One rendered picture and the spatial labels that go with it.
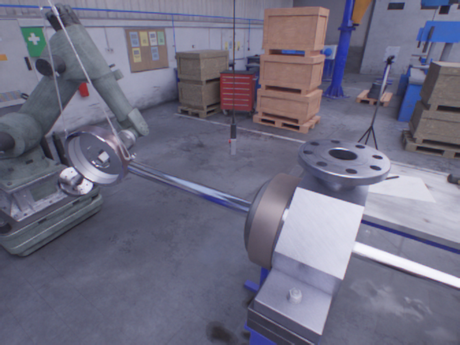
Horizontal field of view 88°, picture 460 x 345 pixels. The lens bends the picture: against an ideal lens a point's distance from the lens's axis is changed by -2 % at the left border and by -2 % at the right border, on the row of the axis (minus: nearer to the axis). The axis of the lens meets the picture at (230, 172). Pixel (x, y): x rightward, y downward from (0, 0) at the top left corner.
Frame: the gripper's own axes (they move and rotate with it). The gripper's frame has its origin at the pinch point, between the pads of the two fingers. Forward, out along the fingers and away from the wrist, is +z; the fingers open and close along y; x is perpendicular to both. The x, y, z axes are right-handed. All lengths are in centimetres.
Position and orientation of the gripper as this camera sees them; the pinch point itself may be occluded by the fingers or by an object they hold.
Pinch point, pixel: (98, 162)
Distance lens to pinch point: 200.4
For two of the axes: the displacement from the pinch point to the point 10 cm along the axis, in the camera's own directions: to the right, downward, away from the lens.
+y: 7.3, -4.6, -5.1
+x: 6.5, 6.9, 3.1
